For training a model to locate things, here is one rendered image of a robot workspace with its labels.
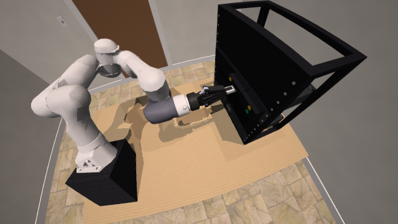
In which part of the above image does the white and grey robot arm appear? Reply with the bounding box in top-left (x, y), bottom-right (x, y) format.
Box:
top-left (31, 39), bottom-right (191, 173)

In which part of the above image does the black server rack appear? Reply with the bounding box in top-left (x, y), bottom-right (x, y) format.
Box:
top-left (214, 0), bottom-right (367, 145)

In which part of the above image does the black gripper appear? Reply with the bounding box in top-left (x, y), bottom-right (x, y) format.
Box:
top-left (187, 85), bottom-right (236, 111)

